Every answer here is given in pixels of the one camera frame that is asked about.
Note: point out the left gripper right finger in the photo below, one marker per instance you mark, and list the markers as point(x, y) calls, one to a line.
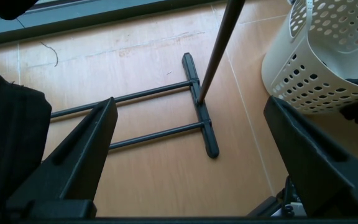
point(319, 168)

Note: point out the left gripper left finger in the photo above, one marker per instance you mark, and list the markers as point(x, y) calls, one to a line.
point(76, 168)

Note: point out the black shorts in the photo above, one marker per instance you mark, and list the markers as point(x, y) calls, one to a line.
point(8, 140)

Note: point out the white laundry basket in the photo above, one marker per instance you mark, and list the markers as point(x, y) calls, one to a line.
point(322, 68)

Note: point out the black clothes rack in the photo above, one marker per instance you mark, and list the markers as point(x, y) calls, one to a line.
point(202, 115)

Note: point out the window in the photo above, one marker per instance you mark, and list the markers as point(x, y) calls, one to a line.
point(104, 12)

